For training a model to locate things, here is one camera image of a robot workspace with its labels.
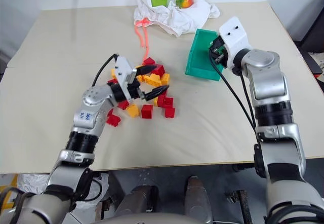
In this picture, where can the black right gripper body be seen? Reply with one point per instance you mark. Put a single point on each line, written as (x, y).
(217, 54)

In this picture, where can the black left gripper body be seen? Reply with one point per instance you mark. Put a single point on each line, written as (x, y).
(133, 90)

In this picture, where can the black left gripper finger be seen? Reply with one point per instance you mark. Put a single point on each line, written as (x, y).
(157, 92)
(148, 69)

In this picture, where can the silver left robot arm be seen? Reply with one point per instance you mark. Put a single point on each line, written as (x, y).
(88, 117)

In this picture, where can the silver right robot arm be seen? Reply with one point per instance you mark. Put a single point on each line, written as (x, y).
(268, 87)

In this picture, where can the red toy block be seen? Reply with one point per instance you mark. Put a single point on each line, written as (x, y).
(123, 105)
(110, 112)
(114, 120)
(159, 70)
(169, 112)
(162, 97)
(168, 102)
(147, 111)
(148, 61)
(112, 81)

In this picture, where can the yellow toy block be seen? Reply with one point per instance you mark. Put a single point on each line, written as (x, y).
(114, 73)
(132, 111)
(153, 80)
(156, 102)
(165, 79)

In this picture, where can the teal plastic bin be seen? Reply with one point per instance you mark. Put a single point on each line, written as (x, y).
(200, 59)

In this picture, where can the red orange toy strawberry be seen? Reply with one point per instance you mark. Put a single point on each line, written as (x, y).
(186, 1)

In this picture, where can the dark chair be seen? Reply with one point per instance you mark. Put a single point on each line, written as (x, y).
(312, 39)

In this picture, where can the dark rounded grey shape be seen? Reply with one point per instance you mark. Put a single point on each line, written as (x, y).
(139, 200)
(197, 197)

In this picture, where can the grey robot torso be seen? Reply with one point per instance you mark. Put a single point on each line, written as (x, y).
(152, 219)

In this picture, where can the crinkled silver sheet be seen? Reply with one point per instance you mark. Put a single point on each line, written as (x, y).
(27, 182)

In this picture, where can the rusty metal bar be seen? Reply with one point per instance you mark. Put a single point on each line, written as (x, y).
(244, 205)

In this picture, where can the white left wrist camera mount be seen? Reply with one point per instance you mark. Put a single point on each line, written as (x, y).
(123, 72)

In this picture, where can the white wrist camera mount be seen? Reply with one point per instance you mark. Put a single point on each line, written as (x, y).
(233, 40)
(123, 72)

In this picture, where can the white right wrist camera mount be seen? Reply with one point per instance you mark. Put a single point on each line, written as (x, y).
(233, 40)

